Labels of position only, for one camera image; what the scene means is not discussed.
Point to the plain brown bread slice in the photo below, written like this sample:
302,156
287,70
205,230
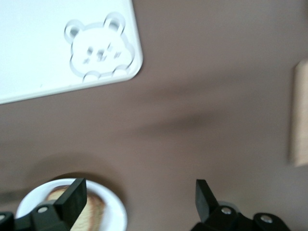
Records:
93,211

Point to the white round plate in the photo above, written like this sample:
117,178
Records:
113,209

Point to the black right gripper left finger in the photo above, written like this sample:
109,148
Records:
72,202

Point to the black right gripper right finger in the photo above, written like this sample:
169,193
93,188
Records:
203,199

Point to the wooden cutting board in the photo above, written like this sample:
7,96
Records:
300,115

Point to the cream bear print tray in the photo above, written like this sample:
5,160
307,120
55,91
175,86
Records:
36,48

